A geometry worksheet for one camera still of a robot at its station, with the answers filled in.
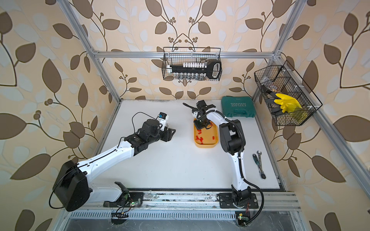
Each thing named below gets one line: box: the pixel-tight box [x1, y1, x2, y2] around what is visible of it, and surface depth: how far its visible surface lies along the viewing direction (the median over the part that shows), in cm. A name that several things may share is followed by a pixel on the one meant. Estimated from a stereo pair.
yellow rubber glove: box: [273, 93, 303, 114], surface depth 68 cm
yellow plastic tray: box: [193, 117, 219, 149], surface depth 99 cm
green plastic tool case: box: [221, 95, 256, 118], surface depth 114 cm
